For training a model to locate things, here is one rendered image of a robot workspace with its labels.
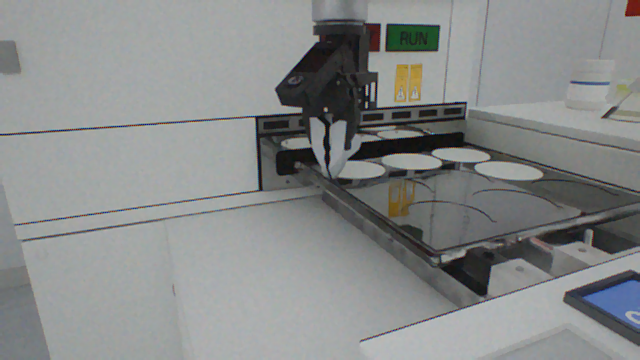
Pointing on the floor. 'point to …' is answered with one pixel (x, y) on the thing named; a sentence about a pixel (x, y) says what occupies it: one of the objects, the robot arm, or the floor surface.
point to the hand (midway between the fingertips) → (329, 171)
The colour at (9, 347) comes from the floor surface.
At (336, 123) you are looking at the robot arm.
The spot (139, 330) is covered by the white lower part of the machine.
